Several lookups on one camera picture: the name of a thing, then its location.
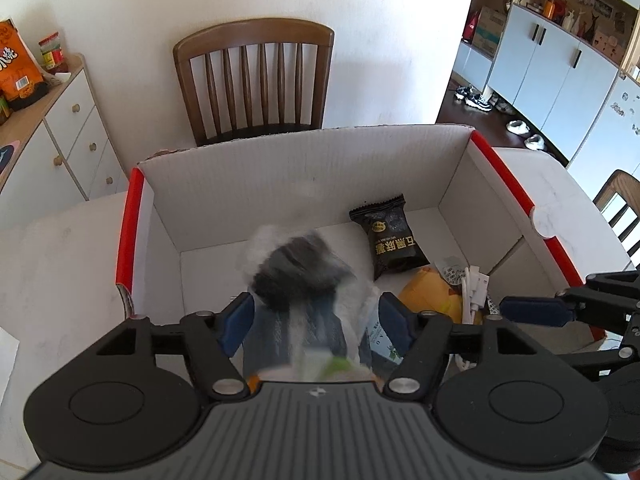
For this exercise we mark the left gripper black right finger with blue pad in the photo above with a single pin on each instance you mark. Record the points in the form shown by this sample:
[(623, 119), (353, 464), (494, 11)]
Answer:
[(421, 339)]

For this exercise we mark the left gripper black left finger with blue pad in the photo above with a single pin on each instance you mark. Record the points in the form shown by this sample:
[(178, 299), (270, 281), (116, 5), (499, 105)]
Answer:
[(210, 341)]

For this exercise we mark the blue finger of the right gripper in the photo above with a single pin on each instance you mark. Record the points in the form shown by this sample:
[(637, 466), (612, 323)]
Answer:
[(552, 312)]

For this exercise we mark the black snack packet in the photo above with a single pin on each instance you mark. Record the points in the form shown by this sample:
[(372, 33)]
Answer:
[(394, 248)]

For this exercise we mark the bag of dark dried bits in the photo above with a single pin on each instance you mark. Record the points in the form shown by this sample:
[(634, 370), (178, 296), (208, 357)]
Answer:
[(287, 268)]

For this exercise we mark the white grey paper tissue pack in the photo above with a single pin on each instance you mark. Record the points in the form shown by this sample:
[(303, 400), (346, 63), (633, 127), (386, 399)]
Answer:
[(321, 339)]

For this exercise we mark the small light blue carton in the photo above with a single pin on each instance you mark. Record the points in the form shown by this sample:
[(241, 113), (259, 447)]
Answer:
[(377, 351)]

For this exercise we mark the yellow orange toy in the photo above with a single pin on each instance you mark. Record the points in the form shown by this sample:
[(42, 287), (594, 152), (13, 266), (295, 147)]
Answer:
[(427, 291)]

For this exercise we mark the small printed sachet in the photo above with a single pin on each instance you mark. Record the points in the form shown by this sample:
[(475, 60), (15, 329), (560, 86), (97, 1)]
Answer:
[(451, 269)]

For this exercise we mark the red cardboard box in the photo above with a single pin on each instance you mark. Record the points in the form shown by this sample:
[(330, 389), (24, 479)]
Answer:
[(517, 215)]

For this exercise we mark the white refrigerator with magnets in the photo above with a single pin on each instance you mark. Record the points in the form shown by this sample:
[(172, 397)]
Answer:
[(613, 140)]

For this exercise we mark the sneakers on floor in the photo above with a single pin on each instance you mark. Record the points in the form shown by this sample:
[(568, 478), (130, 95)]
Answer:
[(471, 98)]

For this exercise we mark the white sideboard cabinet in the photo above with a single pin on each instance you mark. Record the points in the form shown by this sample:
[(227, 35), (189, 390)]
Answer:
[(57, 153)]

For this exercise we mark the brown wooden chair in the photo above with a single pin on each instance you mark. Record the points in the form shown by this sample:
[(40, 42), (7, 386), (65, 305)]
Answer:
[(254, 77)]

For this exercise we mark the red lid jar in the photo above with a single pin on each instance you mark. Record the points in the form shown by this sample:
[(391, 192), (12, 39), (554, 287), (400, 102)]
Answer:
[(53, 58)]

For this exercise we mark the orange snack bag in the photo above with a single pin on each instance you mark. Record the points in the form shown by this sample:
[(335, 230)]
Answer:
[(22, 83)]

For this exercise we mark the white wall cabinet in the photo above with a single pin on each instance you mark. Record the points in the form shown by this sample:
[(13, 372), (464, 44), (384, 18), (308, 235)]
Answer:
[(554, 62)]

